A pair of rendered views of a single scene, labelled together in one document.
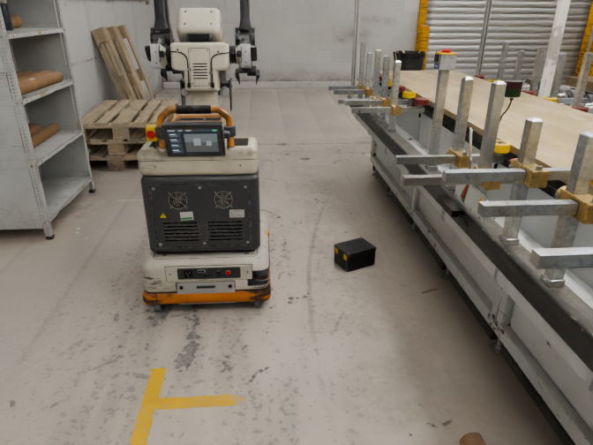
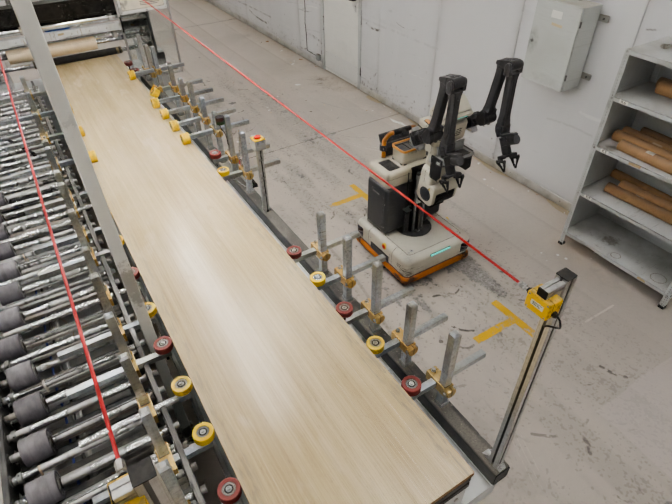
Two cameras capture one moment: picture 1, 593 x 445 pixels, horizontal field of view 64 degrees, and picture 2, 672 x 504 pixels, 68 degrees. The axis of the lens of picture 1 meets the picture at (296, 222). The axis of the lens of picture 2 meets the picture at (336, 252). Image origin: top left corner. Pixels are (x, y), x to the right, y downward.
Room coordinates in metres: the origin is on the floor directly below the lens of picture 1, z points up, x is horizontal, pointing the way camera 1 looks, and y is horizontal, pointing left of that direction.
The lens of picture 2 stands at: (4.76, -1.46, 2.60)
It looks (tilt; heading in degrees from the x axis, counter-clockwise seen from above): 40 degrees down; 153
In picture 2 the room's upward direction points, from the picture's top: 1 degrees counter-clockwise
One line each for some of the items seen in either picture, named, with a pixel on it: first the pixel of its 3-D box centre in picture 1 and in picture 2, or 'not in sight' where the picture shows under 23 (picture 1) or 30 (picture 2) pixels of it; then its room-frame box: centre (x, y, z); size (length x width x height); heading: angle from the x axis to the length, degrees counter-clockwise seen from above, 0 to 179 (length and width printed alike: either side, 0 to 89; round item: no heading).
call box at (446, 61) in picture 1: (445, 62); (258, 143); (2.13, -0.63, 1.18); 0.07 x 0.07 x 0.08; 4
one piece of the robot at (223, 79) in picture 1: (206, 89); (450, 159); (2.59, 0.48, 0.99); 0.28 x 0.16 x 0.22; 94
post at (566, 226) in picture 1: (567, 222); (207, 127); (1.12, -0.71, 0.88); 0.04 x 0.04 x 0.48; 4
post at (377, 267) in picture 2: (375, 85); (376, 300); (3.37, -0.54, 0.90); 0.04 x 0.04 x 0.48; 4
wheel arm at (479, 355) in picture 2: (356, 87); (446, 375); (3.82, -0.46, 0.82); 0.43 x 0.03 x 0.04; 94
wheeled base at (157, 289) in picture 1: (212, 252); (411, 237); (2.30, 0.46, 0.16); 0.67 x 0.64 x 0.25; 4
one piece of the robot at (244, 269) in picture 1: (209, 272); not in sight; (1.97, 0.42, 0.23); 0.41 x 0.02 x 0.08; 94
